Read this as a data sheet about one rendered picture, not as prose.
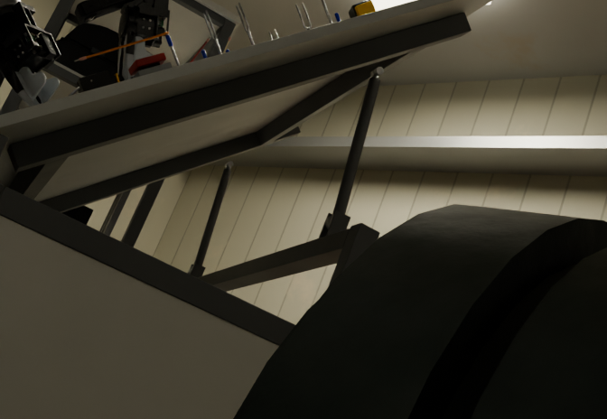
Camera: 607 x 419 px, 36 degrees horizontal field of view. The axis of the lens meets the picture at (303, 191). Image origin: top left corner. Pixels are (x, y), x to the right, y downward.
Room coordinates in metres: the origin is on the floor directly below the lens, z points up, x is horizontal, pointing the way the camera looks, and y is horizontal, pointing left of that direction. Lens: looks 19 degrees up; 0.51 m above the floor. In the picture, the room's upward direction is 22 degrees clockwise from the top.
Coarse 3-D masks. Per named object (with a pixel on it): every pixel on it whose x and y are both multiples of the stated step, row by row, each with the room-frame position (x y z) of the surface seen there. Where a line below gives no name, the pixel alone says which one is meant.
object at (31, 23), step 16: (0, 16) 1.58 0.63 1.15; (16, 16) 1.57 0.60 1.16; (32, 16) 1.58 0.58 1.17; (16, 32) 1.56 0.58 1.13; (32, 32) 1.57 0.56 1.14; (0, 48) 1.59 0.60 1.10; (16, 48) 1.57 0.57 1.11; (32, 48) 1.54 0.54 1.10; (48, 48) 1.58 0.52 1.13; (16, 64) 1.58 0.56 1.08; (32, 64) 1.60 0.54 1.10; (48, 64) 1.60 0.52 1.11
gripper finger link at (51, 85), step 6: (42, 72) 1.60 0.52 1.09; (54, 78) 1.59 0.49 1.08; (48, 84) 1.60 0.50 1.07; (54, 84) 1.59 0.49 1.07; (42, 90) 1.60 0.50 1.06; (48, 90) 1.60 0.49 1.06; (54, 90) 1.59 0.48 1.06; (42, 96) 1.60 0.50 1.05; (48, 96) 1.60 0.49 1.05; (42, 102) 1.60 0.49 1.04
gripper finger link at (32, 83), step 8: (16, 72) 1.58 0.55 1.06; (24, 72) 1.57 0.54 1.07; (24, 80) 1.58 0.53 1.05; (32, 80) 1.57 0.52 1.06; (40, 80) 1.56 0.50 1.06; (24, 88) 1.57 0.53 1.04; (32, 88) 1.57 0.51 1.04; (40, 88) 1.56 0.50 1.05; (24, 96) 1.57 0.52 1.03; (32, 96) 1.57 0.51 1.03; (32, 104) 1.58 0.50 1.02
